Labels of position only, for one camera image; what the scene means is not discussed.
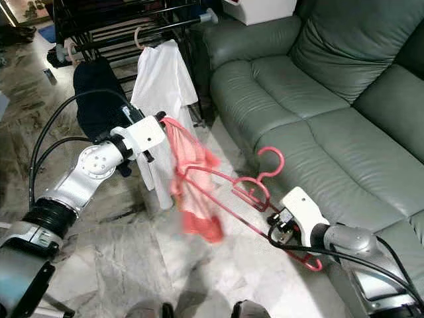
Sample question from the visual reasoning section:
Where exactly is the grey-green leather sofa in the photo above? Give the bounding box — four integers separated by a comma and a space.
202, 0, 424, 318

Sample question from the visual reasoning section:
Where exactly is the grey left robot leg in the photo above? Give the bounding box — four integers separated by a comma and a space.
126, 301, 173, 318

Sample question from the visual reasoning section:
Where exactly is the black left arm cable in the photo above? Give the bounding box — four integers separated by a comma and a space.
28, 87, 140, 209

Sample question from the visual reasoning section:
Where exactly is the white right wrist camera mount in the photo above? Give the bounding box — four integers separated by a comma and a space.
280, 187, 329, 239

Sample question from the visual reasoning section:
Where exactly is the white shirt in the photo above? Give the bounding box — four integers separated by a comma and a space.
131, 40, 199, 209

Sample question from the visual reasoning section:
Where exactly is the black metal drying rack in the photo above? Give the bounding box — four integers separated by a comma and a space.
52, 0, 219, 67

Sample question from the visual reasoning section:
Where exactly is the blue floor mat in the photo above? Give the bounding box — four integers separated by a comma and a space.
36, 23, 55, 42

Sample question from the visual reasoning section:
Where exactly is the grey robot leg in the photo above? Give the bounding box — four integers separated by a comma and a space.
232, 300, 272, 318
126, 301, 173, 318

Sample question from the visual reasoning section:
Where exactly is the dark cloth heap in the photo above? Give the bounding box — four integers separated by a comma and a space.
0, 26, 34, 46

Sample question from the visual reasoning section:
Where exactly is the black garment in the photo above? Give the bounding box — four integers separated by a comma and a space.
73, 58, 136, 176

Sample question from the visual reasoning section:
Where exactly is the grey right robot leg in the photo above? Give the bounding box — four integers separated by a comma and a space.
232, 300, 272, 318

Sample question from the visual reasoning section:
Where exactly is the pink cartoon print garment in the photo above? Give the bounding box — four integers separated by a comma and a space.
162, 118, 225, 244

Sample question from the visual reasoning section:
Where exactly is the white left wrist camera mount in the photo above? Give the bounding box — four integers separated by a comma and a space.
121, 117, 166, 156

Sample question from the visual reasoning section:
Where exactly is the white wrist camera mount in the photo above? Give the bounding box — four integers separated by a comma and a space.
121, 117, 166, 156
280, 187, 329, 239

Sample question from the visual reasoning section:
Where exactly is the white box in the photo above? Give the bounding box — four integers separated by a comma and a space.
222, 0, 297, 26

